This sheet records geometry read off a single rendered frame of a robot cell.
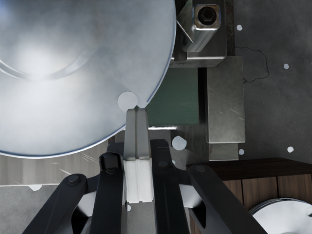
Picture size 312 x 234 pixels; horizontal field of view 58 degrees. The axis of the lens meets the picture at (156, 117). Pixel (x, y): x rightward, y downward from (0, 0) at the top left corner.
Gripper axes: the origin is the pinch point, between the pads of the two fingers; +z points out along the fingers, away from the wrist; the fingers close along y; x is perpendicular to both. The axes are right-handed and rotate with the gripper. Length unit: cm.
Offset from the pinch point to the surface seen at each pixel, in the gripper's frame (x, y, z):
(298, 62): -19, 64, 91
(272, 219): -44, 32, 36
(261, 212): -43, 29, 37
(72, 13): 7.6, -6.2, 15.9
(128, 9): 7.7, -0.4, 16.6
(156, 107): -7.3, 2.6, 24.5
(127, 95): -0.7, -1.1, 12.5
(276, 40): -10, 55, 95
